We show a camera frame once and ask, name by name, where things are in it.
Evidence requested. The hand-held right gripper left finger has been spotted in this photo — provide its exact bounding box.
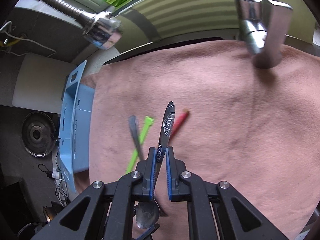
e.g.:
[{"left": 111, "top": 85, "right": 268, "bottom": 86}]
[{"left": 31, "top": 147, "right": 158, "bottom": 240}]

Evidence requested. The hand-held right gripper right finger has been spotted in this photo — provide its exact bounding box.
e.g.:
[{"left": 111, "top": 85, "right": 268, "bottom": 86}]
[{"left": 165, "top": 147, "right": 289, "bottom": 240}]

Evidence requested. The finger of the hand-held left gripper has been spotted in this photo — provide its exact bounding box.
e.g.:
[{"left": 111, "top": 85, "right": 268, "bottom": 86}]
[{"left": 136, "top": 224, "right": 160, "bottom": 240}]

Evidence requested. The green plastic utensil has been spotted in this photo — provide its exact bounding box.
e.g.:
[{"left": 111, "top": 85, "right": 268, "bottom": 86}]
[{"left": 125, "top": 116, "right": 154, "bottom": 174}]

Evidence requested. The plain handled metal spoon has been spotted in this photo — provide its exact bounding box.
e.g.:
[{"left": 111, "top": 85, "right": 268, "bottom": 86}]
[{"left": 129, "top": 115, "right": 146, "bottom": 161}]

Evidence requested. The ornate handled metal spoon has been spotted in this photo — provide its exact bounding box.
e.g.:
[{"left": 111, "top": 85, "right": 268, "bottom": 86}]
[{"left": 135, "top": 101, "right": 177, "bottom": 229}]

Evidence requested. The red wooden chopstick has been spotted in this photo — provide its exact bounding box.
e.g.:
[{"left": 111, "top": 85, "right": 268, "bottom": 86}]
[{"left": 169, "top": 109, "right": 190, "bottom": 140}]

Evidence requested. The blue plastic drain basket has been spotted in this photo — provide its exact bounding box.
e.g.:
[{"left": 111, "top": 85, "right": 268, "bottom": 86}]
[{"left": 59, "top": 60, "right": 95, "bottom": 194}]

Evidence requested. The pink towel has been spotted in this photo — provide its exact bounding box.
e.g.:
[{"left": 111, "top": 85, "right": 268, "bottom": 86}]
[{"left": 75, "top": 40, "right": 320, "bottom": 240}]

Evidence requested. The steel pot lid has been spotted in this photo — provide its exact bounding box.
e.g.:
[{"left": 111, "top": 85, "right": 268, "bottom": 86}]
[{"left": 21, "top": 112, "right": 57, "bottom": 158}]

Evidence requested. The white cutting board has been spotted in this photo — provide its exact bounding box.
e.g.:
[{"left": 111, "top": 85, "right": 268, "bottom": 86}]
[{"left": 12, "top": 54, "right": 78, "bottom": 113}]

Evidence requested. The green ribbed splash guard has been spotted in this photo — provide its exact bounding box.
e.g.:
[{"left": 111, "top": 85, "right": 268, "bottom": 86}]
[{"left": 117, "top": 0, "right": 320, "bottom": 43}]

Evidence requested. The chrome kitchen faucet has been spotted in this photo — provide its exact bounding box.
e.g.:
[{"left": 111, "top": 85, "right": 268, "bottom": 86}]
[{"left": 29, "top": 0, "right": 293, "bottom": 69}]

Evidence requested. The charger with tangled cables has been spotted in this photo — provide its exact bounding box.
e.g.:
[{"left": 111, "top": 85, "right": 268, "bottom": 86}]
[{"left": 37, "top": 164, "right": 70, "bottom": 205}]

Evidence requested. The white power cable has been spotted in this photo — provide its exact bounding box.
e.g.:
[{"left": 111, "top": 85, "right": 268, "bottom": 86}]
[{"left": 0, "top": 21, "right": 58, "bottom": 58}]

